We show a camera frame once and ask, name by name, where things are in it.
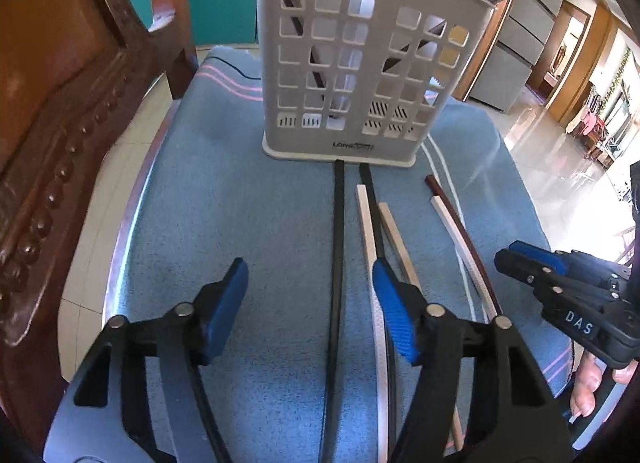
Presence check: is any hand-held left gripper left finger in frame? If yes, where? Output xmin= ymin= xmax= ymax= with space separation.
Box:
xmin=45 ymin=257 xmax=251 ymax=463

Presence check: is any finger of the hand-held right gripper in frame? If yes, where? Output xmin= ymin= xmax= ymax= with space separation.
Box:
xmin=494 ymin=249 xmax=636 ymax=370
xmin=509 ymin=240 xmax=633 ymax=289

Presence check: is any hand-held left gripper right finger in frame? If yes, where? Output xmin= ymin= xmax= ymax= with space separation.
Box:
xmin=371 ymin=258 xmax=576 ymax=463

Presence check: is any pile of mixed chopsticks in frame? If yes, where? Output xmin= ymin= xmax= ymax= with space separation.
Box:
xmin=317 ymin=158 xmax=503 ymax=463

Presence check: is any dark chopstick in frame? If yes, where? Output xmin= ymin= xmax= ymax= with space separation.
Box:
xmin=284 ymin=0 xmax=327 ymax=94
xmin=382 ymin=18 xmax=446 ymax=71

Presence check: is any blue striped towel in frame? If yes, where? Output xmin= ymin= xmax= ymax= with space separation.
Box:
xmin=102 ymin=45 xmax=573 ymax=463

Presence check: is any distant wooden chair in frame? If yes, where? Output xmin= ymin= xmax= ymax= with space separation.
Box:
xmin=570 ymin=85 xmax=631 ymax=164

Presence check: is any green leaf garland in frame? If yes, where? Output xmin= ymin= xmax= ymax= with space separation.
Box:
xmin=602 ymin=45 xmax=633 ymax=108

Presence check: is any silver refrigerator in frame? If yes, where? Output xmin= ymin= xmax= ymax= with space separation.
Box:
xmin=467 ymin=0 xmax=558 ymax=114

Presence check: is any carved wooden chair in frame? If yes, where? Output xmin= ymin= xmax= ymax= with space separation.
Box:
xmin=0 ymin=0 xmax=201 ymax=463

